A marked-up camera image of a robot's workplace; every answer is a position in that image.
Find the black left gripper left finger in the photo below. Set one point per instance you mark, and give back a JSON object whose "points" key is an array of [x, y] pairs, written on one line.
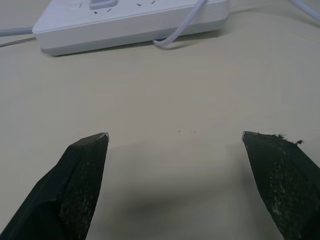
{"points": [[62, 190]]}

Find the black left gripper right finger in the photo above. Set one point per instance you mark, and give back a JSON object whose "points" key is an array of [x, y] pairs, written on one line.
{"points": [[282, 185]]}

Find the white power strip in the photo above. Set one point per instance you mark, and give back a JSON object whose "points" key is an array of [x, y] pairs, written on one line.
{"points": [[130, 25]]}

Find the white plug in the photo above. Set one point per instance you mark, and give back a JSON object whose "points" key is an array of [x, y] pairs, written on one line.
{"points": [[103, 3]]}

